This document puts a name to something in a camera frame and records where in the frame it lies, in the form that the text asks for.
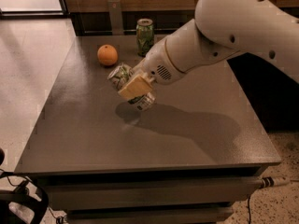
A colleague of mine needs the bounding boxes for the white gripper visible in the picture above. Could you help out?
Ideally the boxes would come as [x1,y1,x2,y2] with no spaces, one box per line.
[118,38,185,101]

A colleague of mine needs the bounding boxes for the orange fruit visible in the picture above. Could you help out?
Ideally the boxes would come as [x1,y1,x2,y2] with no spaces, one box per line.
[97,45,118,66]

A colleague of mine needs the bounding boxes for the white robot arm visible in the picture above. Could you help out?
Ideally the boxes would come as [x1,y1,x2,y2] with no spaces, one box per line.
[119,0,299,100]

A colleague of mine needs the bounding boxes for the green soda can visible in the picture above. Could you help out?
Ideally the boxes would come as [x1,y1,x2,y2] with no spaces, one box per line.
[136,18,154,57]

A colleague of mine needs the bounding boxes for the black cable and equipment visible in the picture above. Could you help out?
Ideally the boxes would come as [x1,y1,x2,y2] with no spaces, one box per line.
[0,147,50,224]

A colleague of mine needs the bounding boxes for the black hanging cable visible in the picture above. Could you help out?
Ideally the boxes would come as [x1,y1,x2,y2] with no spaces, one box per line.
[247,194,252,224]

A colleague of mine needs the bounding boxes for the left metal shelf bracket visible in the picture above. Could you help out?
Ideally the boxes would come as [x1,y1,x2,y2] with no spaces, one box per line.
[107,0,124,35]

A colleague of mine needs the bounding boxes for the white 7up soda can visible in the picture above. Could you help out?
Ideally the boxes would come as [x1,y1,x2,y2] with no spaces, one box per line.
[107,63,156,111]

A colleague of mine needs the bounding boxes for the grey table with drawers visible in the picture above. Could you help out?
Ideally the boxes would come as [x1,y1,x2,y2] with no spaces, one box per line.
[16,36,280,224]

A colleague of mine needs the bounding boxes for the white cylindrical handle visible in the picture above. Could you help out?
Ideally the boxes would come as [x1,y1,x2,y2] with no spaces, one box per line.
[260,177,290,189]

